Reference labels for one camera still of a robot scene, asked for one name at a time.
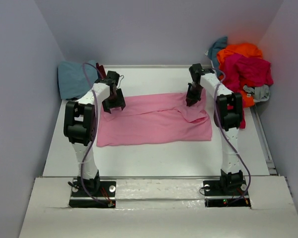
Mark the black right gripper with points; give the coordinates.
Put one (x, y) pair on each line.
(194, 99)

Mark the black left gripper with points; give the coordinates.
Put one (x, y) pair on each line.
(119, 102)

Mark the pink t shirt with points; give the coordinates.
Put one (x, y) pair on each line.
(155, 119)

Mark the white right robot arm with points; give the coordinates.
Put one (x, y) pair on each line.
(228, 115)

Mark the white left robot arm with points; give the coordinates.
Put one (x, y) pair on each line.
(80, 127)

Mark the folded dark red t shirt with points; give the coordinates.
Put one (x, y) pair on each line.
(100, 71)

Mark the folded light blue t shirt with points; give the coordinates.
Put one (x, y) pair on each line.
(71, 80)

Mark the magenta t shirt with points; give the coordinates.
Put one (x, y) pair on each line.
(242, 71)

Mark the teal t shirt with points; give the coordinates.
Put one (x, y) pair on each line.
(217, 46)

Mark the grey t shirt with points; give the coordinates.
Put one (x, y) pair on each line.
(259, 94)

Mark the orange t shirt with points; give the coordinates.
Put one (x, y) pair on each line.
(245, 49)

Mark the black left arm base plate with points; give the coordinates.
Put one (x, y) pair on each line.
(105, 195)

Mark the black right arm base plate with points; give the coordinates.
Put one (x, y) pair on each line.
(215, 196)

